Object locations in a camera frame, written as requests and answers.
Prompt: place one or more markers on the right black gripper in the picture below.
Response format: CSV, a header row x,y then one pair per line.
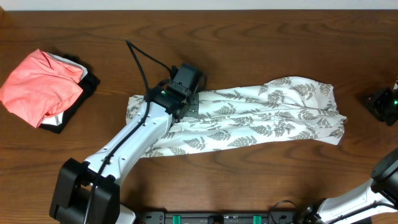
x,y
375,104

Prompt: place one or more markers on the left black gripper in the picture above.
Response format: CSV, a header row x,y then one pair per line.
x,y
194,108

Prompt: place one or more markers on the black garment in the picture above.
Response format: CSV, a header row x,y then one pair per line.
x,y
89,83

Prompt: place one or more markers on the white fern print dress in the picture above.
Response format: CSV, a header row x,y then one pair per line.
x,y
285,109

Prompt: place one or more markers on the pink garment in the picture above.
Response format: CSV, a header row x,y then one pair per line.
x,y
42,87

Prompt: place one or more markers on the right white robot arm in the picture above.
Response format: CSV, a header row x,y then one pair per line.
x,y
378,194

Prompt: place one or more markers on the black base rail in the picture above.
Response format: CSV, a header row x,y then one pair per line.
x,y
217,217

